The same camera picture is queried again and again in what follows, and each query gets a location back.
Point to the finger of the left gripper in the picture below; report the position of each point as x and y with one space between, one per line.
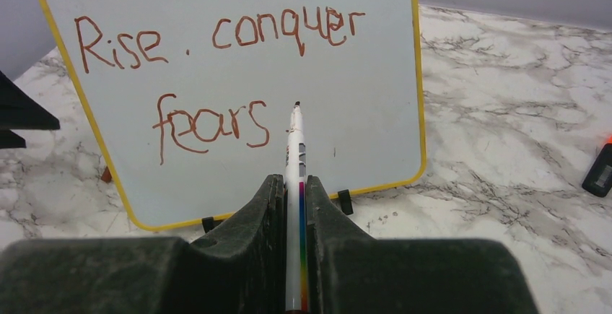
19 111
11 140

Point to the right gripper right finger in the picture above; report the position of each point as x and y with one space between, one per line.
353 272

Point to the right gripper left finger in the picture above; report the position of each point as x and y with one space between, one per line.
234 268

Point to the red marker cap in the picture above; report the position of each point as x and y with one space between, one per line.
106 176

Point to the white whiteboard marker pen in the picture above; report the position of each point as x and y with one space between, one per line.
296 299

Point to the yellow framed whiteboard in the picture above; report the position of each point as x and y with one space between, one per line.
190 100

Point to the orange capped black marker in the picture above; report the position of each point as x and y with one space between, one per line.
598 178

